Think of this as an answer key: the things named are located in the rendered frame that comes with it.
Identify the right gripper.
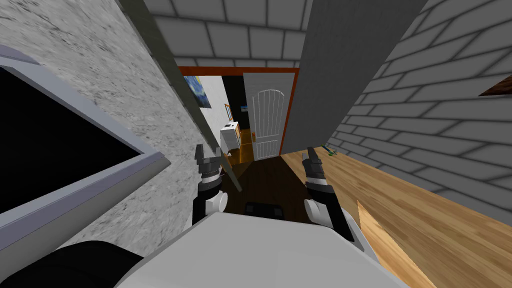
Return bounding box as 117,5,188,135
302,146,329,185

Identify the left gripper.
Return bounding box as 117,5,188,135
194,143,224,180

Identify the white cabinet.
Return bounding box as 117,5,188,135
219,121,242,156

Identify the white panelled door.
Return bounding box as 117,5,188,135
242,71,297,162

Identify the blue swirl painting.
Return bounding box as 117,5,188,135
183,75,213,110

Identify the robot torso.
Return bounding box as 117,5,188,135
113,201,410,288

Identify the grey framed black window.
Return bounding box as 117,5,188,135
0,43,173,277

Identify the brown wooden board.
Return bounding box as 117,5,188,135
478,73,512,97

